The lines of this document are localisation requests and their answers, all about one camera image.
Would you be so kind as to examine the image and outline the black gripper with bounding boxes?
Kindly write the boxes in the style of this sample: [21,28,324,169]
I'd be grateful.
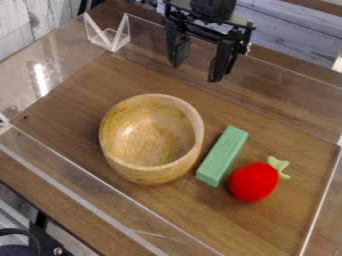
[161,0,256,82]

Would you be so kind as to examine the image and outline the red felt strawberry toy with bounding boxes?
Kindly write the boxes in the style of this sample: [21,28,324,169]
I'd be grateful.
[227,156,291,202]

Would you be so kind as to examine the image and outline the wooden bowl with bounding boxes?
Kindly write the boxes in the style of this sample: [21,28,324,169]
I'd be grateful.
[99,94,204,185]

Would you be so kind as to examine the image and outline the green rectangular block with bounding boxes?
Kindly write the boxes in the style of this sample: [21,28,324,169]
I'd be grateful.
[195,126,248,187]

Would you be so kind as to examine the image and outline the clear acrylic tray walls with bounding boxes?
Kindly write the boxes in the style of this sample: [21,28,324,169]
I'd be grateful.
[0,16,342,256]

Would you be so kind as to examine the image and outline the black clamp under table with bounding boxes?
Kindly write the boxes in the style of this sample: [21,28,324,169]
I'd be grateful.
[0,213,75,256]

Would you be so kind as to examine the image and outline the clear acrylic corner bracket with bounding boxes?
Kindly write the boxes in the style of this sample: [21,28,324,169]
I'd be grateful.
[83,13,131,52]

